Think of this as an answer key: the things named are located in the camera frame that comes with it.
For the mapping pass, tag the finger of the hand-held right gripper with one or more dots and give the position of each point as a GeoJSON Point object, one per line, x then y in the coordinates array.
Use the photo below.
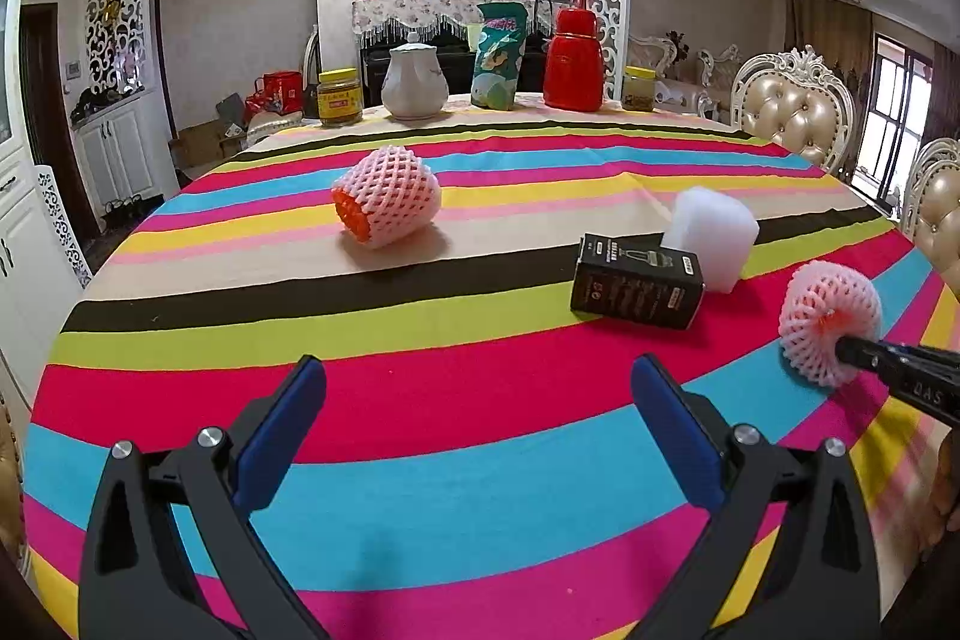
{"type": "Point", "coordinates": [870, 355]}

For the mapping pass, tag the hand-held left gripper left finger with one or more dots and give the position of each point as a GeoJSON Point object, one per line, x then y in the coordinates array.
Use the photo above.
{"type": "Point", "coordinates": [281, 437]}

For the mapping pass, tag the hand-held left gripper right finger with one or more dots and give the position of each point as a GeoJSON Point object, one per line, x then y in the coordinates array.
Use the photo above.
{"type": "Point", "coordinates": [675, 437]}

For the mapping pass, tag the orange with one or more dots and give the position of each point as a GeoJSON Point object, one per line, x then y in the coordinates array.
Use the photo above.
{"type": "Point", "coordinates": [825, 317]}
{"type": "Point", "coordinates": [386, 197]}

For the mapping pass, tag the person's right hand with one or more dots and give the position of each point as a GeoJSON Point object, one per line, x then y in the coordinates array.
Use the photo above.
{"type": "Point", "coordinates": [946, 490]}

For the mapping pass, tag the black printed carton box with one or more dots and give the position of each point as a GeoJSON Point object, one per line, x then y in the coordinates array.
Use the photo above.
{"type": "Point", "coordinates": [637, 287]}

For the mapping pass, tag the beige tufted ornate chair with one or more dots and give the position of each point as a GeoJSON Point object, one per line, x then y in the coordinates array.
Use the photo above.
{"type": "Point", "coordinates": [795, 115]}
{"type": "Point", "coordinates": [941, 212]}

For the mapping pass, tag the white foam block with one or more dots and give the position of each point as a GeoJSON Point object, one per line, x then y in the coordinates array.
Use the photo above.
{"type": "Point", "coordinates": [716, 231]}

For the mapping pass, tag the window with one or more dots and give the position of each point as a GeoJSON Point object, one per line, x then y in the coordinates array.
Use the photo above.
{"type": "Point", "coordinates": [892, 115]}

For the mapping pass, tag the cardboard box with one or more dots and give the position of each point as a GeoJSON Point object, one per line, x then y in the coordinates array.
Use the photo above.
{"type": "Point", "coordinates": [202, 144]}

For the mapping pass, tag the brown curtain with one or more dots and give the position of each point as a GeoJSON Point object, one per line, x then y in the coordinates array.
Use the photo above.
{"type": "Point", "coordinates": [829, 36]}

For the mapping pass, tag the white low cabinet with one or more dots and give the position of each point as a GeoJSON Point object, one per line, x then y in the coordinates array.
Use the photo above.
{"type": "Point", "coordinates": [120, 149]}

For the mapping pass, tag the white ornate sofa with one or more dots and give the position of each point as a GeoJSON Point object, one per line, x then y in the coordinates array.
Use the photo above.
{"type": "Point", "coordinates": [675, 81]}

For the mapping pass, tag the yellow label glass jar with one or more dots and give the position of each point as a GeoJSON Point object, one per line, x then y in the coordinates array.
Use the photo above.
{"type": "Point", "coordinates": [340, 100]}

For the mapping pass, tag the red gift box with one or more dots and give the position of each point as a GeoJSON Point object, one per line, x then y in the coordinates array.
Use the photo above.
{"type": "Point", "coordinates": [281, 93]}

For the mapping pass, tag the dark pickle jar yellow lid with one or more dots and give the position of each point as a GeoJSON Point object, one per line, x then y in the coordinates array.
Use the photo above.
{"type": "Point", "coordinates": [639, 91]}

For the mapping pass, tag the white ceramic teapot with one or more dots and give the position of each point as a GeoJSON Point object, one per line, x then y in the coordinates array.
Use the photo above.
{"type": "Point", "coordinates": [415, 81]}

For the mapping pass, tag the red thermos jug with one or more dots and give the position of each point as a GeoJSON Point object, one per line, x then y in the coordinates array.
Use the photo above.
{"type": "Point", "coordinates": [572, 63]}

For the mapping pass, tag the dark wooden door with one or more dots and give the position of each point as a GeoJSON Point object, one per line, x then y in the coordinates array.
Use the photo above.
{"type": "Point", "coordinates": [49, 123]}

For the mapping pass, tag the green snack bag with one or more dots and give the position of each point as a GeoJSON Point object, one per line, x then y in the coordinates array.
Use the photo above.
{"type": "Point", "coordinates": [499, 59]}

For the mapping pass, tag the black upright piano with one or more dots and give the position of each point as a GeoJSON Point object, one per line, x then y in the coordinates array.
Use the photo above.
{"type": "Point", "coordinates": [457, 59]}

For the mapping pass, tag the white lattice wall panel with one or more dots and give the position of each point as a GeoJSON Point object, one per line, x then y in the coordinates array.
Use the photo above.
{"type": "Point", "coordinates": [116, 18]}

